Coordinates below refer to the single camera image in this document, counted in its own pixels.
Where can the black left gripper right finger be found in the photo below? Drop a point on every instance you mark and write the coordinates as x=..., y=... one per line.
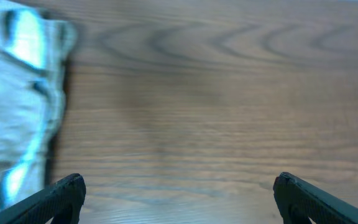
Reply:
x=300, y=202

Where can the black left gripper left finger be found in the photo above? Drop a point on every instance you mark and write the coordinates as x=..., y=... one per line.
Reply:
x=59, y=203

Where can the folded khaki pants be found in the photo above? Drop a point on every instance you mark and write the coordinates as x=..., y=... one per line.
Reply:
x=33, y=53

